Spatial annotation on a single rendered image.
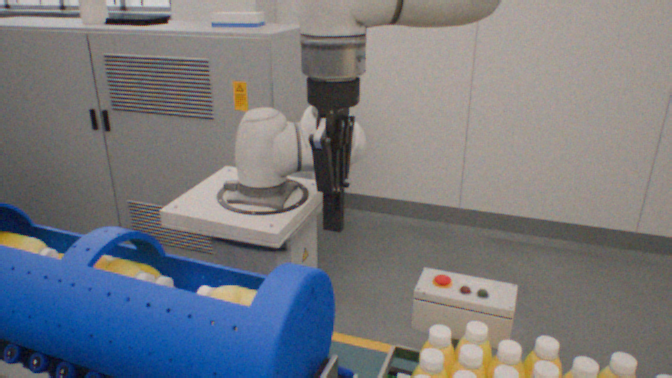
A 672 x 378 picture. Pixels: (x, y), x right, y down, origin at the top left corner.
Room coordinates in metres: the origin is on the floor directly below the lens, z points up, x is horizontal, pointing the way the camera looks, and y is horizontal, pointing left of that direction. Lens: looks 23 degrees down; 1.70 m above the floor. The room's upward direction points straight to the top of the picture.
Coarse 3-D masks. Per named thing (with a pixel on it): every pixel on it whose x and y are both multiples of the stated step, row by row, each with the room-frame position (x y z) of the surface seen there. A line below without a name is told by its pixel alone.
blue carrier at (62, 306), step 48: (48, 240) 1.14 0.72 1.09; (96, 240) 0.88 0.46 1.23; (144, 240) 0.96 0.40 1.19; (0, 288) 0.83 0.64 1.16; (48, 288) 0.80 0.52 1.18; (96, 288) 0.78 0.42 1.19; (144, 288) 0.76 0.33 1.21; (192, 288) 0.98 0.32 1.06; (288, 288) 0.72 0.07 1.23; (0, 336) 0.84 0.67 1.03; (48, 336) 0.77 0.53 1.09; (96, 336) 0.73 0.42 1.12; (144, 336) 0.70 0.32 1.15; (192, 336) 0.68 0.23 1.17; (240, 336) 0.66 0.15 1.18; (288, 336) 0.68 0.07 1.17
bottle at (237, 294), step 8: (216, 288) 0.80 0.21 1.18; (224, 288) 0.79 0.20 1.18; (232, 288) 0.79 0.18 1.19; (240, 288) 0.79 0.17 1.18; (248, 288) 0.80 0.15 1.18; (208, 296) 0.79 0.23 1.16; (216, 296) 0.78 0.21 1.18; (224, 296) 0.77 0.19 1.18; (232, 296) 0.77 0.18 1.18; (240, 296) 0.77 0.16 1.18; (248, 296) 0.77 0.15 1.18; (248, 304) 0.75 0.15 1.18
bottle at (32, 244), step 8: (0, 232) 1.09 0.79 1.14; (8, 232) 1.09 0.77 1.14; (0, 240) 1.06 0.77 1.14; (8, 240) 1.05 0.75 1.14; (16, 240) 1.05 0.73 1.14; (24, 240) 1.05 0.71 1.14; (32, 240) 1.05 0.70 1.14; (40, 240) 1.07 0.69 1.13; (24, 248) 1.03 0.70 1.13; (32, 248) 1.03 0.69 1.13; (40, 248) 1.04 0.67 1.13
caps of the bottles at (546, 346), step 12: (540, 348) 0.74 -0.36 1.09; (552, 348) 0.73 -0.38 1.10; (576, 360) 0.70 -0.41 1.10; (588, 360) 0.70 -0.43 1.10; (612, 360) 0.70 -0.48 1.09; (624, 360) 0.70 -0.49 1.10; (540, 372) 0.67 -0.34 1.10; (552, 372) 0.67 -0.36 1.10; (576, 372) 0.68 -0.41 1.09; (588, 372) 0.67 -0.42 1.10; (624, 372) 0.69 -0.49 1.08
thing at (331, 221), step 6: (342, 192) 0.73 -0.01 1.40; (324, 198) 0.73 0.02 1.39; (342, 198) 0.73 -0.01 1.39; (324, 204) 0.73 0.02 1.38; (342, 204) 0.73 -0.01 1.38; (324, 210) 0.73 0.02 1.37; (336, 210) 0.72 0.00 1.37; (342, 210) 0.73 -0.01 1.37; (324, 216) 0.73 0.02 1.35; (330, 216) 0.73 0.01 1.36; (336, 216) 0.72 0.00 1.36; (342, 216) 0.73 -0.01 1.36; (324, 222) 0.73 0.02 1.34; (330, 222) 0.73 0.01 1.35; (336, 222) 0.72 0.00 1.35; (342, 222) 0.73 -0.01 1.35; (324, 228) 0.73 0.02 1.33; (330, 228) 0.73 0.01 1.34; (336, 228) 0.72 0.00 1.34
